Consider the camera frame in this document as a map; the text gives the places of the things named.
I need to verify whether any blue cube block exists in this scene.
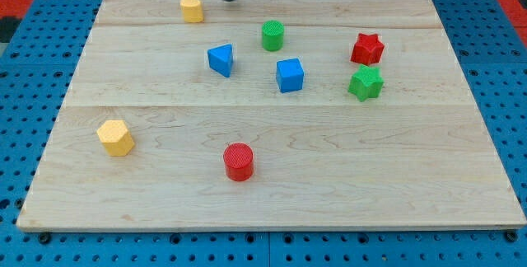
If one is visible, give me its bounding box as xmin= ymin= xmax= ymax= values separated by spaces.
xmin=276 ymin=59 xmax=305 ymax=93

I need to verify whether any green star block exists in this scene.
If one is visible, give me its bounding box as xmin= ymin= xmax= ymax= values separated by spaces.
xmin=347 ymin=64 xmax=384 ymax=102

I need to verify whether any light wooden board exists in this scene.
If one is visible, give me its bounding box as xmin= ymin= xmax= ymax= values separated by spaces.
xmin=16 ymin=0 xmax=526 ymax=232

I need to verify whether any green cylinder block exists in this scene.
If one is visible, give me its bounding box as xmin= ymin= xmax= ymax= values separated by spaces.
xmin=262 ymin=20 xmax=285 ymax=51

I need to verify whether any red star block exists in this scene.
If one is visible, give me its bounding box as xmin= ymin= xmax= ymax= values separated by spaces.
xmin=350 ymin=33 xmax=385 ymax=65

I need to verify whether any red cylinder block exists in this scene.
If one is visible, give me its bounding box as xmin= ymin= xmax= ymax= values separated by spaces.
xmin=223 ymin=143 xmax=254 ymax=181

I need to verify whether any yellow heart block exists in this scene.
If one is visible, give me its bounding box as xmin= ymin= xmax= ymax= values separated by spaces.
xmin=180 ymin=0 xmax=204 ymax=23

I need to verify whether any yellow hexagon block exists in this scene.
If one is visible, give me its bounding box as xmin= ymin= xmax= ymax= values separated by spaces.
xmin=96 ymin=120 xmax=135 ymax=157

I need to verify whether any blue triangle block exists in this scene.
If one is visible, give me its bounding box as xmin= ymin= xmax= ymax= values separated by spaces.
xmin=207 ymin=44 xmax=234 ymax=77

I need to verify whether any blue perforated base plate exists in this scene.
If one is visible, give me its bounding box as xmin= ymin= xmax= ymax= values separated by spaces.
xmin=1 ymin=0 xmax=526 ymax=266

